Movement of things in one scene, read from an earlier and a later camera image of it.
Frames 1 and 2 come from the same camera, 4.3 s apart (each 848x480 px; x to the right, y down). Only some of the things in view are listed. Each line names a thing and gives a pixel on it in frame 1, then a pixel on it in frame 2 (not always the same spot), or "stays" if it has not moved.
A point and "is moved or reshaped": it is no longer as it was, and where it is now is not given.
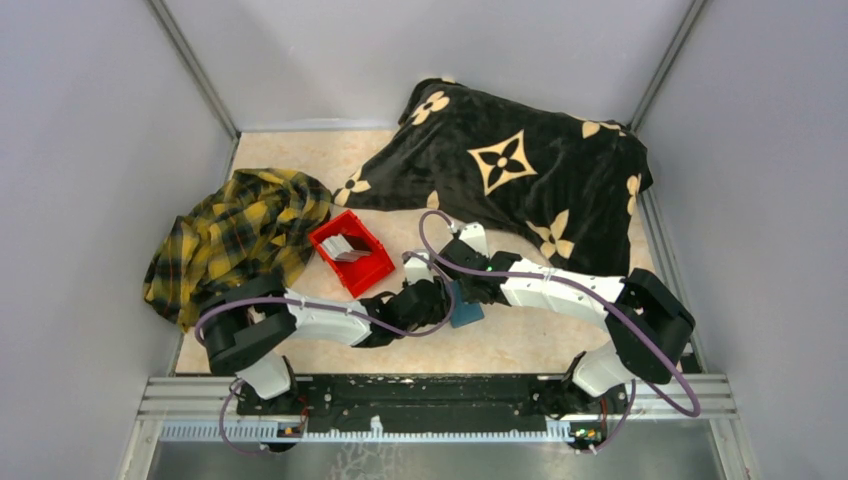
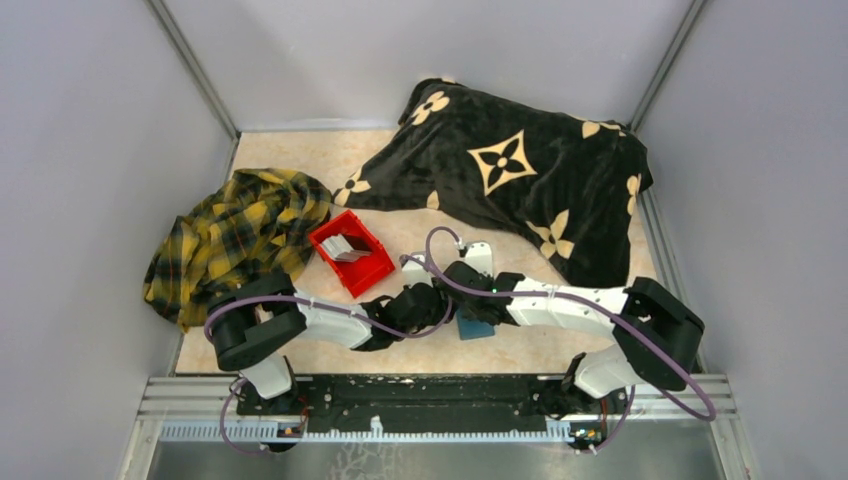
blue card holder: (464, 313) is moved or reshaped
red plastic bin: (359, 275) stays
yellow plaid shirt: (256, 226) stays
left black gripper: (441, 312) stays
